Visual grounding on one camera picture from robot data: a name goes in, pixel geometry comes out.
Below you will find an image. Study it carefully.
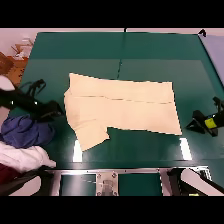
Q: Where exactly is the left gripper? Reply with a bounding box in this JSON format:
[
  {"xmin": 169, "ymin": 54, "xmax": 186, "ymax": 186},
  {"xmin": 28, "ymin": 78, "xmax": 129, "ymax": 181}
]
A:
[{"xmin": 37, "ymin": 99, "xmax": 66, "ymax": 123}]

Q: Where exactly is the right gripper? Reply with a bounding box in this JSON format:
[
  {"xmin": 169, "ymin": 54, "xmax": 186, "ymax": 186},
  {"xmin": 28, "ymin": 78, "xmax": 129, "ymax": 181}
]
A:
[{"xmin": 185, "ymin": 110, "xmax": 224, "ymax": 138}]

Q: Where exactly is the blue garment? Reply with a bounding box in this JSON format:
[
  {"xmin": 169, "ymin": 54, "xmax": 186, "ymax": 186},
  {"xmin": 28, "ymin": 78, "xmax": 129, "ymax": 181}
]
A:
[{"xmin": 0, "ymin": 114, "xmax": 56, "ymax": 150}]

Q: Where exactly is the white garment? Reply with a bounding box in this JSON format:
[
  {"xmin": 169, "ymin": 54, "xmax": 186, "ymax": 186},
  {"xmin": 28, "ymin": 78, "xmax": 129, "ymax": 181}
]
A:
[{"xmin": 0, "ymin": 141, "xmax": 57, "ymax": 174}]

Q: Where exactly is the cream shirt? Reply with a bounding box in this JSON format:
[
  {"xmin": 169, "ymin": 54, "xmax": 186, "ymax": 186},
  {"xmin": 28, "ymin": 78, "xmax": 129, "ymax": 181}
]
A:
[{"xmin": 63, "ymin": 72, "xmax": 183, "ymax": 152}]

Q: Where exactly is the dark red garment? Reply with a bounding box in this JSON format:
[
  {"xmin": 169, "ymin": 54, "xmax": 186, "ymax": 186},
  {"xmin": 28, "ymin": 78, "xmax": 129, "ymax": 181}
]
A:
[{"xmin": 0, "ymin": 162, "xmax": 23, "ymax": 185}]

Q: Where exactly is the silver frame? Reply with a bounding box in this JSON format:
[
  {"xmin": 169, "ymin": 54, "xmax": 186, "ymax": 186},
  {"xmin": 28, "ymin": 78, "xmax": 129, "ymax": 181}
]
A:
[{"xmin": 45, "ymin": 166, "xmax": 213, "ymax": 197}]

